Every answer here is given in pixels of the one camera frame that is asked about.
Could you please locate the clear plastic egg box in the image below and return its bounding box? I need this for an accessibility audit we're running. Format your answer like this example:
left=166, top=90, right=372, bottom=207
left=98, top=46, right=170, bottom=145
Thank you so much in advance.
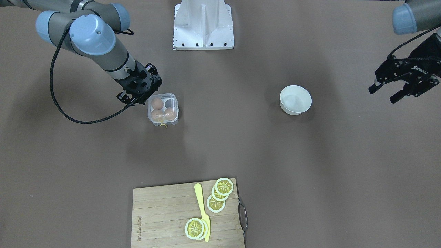
left=147, top=93, right=179, bottom=127

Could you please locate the brown egg from bowl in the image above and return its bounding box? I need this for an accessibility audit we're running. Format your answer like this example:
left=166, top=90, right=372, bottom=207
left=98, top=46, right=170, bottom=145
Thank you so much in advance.
left=164, top=108, right=177, bottom=121

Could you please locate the wooden cutting board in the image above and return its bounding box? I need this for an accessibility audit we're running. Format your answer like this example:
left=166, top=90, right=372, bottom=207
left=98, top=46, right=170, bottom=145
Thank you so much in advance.
left=131, top=178, right=247, bottom=248

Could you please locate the black cable loop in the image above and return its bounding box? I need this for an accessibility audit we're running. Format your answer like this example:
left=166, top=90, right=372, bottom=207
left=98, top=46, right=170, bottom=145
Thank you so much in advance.
left=49, top=22, right=135, bottom=124

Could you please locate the lemon slice front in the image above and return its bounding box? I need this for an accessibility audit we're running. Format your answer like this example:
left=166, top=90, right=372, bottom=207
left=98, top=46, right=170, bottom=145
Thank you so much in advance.
left=184, top=218, right=207, bottom=240

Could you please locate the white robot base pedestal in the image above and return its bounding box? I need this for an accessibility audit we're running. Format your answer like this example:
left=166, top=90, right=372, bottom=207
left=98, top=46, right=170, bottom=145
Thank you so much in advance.
left=172, top=0, right=235, bottom=50

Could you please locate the white bowl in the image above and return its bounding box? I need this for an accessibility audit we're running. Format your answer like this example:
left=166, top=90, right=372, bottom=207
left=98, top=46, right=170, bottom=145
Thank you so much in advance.
left=280, top=85, right=312, bottom=115

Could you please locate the yellow plastic knife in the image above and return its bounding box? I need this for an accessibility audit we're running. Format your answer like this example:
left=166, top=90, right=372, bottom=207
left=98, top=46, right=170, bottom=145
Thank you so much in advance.
left=194, top=183, right=211, bottom=243

